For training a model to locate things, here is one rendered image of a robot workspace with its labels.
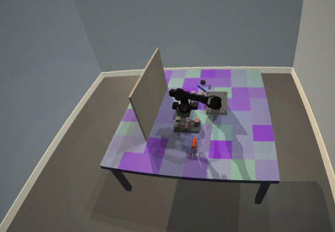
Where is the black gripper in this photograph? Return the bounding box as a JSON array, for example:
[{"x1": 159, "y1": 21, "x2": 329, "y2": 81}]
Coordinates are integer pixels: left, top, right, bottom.
[{"x1": 172, "y1": 100, "x2": 199, "y2": 114}]

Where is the grey flat panel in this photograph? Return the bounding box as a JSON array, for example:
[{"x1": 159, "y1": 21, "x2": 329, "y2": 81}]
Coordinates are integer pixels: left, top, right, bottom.
[{"x1": 129, "y1": 48, "x2": 168, "y2": 141}]

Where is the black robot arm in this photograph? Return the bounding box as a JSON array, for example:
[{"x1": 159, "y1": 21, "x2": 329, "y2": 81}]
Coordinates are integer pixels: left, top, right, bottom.
[{"x1": 169, "y1": 88, "x2": 222, "y2": 113}]

